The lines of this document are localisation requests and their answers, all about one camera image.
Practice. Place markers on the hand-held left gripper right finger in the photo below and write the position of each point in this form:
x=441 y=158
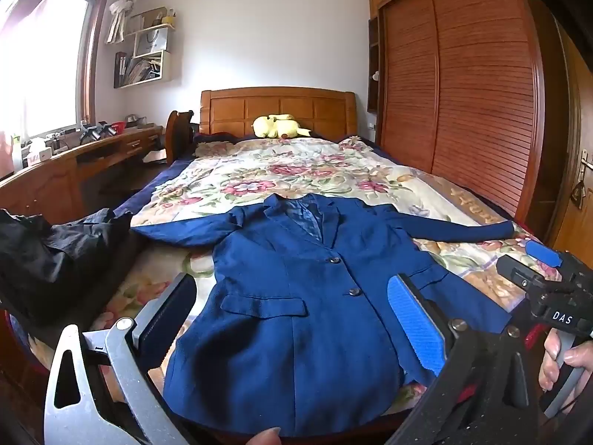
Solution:
x=417 y=324

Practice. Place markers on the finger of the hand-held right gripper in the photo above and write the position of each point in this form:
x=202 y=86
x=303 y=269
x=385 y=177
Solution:
x=544 y=252
x=519 y=273

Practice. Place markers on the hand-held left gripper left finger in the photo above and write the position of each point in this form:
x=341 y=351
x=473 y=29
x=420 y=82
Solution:
x=163 y=320

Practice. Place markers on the blue suit jacket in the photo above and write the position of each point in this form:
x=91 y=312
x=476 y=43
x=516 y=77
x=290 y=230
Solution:
x=287 y=333

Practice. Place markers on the black clothes pile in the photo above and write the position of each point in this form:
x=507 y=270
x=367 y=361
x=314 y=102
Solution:
x=55 y=264

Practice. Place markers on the person's right hand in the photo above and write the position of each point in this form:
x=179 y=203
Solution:
x=551 y=361

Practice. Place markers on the person's left hand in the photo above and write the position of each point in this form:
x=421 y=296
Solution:
x=266 y=438

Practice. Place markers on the hanging keys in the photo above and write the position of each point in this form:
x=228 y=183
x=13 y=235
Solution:
x=577 y=194

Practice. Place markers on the wooden door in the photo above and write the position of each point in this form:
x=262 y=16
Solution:
x=574 y=116

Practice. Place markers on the white paper sheet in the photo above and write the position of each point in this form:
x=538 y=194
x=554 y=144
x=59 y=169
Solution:
x=154 y=156

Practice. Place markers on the wooden slatted wardrobe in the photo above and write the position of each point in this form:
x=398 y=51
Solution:
x=463 y=102

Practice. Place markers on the wooden desk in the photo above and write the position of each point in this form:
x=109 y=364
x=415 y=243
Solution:
x=51 y=185

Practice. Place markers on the wooden chair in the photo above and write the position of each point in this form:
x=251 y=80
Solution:
x=178 y=134

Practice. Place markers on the floral blanket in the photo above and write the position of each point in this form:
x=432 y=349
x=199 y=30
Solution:
x=278 y=171

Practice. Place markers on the black gadget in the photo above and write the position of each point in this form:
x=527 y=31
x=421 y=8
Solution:
x=95 y=132

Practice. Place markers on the metal pot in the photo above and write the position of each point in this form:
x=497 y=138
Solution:
x=133 y=119

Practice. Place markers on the white tissue box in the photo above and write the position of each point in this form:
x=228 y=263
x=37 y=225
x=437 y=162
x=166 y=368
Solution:
x=39 y=156

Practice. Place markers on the clear bottle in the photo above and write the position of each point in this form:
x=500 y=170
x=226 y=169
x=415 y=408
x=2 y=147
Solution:
x=16 y=153

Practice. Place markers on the yellow plush toy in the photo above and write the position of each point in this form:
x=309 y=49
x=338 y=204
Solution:
x=278 y=126

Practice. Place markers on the stack of papers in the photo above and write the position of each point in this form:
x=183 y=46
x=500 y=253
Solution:
x=143 y=70

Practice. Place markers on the dark binders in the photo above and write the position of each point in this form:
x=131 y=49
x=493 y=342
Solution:
x=120 y=69

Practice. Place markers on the dark wooden side shelf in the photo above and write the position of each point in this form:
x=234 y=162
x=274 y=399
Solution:
x=373 y=46

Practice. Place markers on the white paper bag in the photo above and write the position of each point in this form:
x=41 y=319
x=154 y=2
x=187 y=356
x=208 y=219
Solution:
x=150 y=42

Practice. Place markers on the window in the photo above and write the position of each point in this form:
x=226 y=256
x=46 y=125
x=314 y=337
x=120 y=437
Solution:
x=46 y=65

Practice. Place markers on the brown paper bag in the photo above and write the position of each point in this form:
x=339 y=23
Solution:
x=153 y=17

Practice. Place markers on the tied beige curtain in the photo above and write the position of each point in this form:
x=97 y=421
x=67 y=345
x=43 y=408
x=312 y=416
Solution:
x=123 y=9

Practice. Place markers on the white wall shelf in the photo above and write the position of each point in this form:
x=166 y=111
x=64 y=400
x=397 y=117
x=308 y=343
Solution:
x=169 y=65

